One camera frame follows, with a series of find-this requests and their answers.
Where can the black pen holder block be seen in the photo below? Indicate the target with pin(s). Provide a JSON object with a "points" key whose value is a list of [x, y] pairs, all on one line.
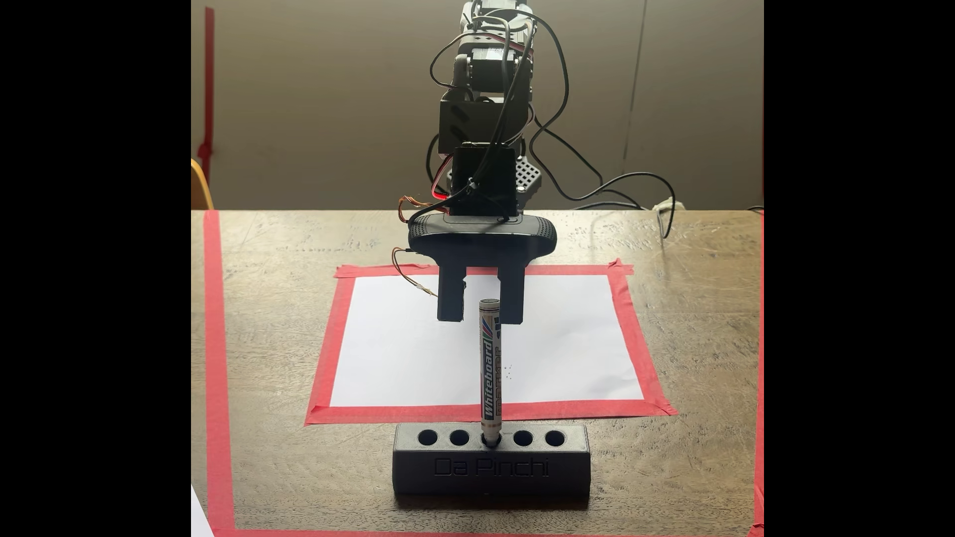
{"points": [[492, 470]]}

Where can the long red table tape strip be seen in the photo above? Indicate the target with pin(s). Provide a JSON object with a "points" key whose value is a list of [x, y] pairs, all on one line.
{"points": [[760, 373], [218, 373]]}

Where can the white loose paper sheet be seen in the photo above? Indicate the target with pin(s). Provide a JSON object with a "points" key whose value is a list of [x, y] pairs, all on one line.
{"points": [[198, 518]]}

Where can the whiteboard marker pen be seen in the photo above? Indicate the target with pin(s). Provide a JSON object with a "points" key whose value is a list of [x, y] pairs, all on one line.
{"points": [[490, 373]]}

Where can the red tape strip on paper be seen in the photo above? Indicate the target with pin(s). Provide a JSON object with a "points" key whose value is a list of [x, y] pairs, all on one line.
{"points": [[567, 268], [418, 412], [332, 343], [638, 343]]}

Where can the black oval webcam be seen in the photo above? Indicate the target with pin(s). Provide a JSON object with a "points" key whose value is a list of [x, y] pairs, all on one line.
{"points": [[485, 240]]}

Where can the white plug adapter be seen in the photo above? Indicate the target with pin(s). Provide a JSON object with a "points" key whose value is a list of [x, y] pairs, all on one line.
{"points": [[662, 206]]}

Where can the wooden chair back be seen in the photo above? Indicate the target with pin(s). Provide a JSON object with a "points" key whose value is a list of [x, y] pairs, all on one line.
{"points": [[200, 186]]}

